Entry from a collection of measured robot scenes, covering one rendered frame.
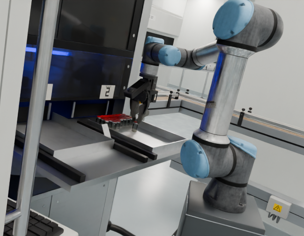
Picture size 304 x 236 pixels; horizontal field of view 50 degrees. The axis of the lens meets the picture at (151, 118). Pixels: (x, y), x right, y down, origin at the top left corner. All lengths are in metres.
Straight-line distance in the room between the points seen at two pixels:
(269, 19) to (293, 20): 1.68
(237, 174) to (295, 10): 1.79
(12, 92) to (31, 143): 0.12
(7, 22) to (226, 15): 0.64
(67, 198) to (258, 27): 1.04
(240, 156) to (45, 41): 0.73
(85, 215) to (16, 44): 1.26
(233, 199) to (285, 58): 1.69
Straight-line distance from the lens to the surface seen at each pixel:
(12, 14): 0.48
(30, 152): 0.59
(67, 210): 1.56
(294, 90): 2.62
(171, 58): 1.24
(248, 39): 0.95
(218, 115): 0.97
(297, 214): 2.13
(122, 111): 1.57
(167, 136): 1.42
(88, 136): 1.24
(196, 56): 1.28
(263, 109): 2.68
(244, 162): 1.09
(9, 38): 0.48
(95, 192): 1.64
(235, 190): 1.13
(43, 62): 0.55
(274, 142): 2.04
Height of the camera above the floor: 1.27
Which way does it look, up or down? 13 degrees down
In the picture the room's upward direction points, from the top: 12 degrees clockwise
